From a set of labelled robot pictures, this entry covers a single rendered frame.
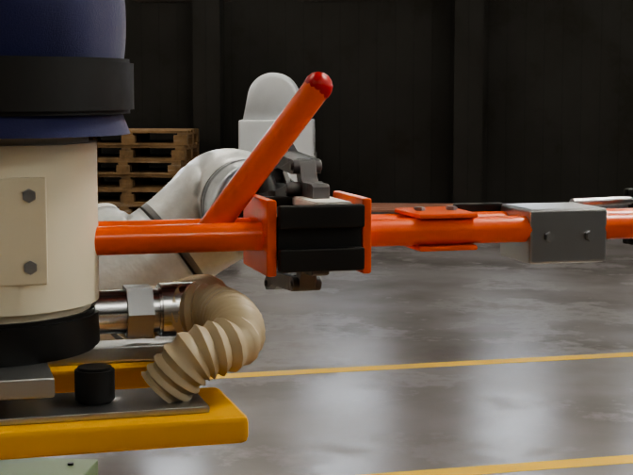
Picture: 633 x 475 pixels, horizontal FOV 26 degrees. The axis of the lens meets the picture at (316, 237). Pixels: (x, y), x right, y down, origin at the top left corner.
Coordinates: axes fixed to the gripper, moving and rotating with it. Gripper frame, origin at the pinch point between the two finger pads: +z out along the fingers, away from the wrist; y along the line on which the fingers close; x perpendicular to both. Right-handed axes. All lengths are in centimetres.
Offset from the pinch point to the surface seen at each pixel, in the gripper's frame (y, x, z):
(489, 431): 123, -185, -383
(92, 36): -15.0, 19.1, 8.0
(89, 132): -8.3, 19.5, 8.4
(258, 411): 123, -106, -442
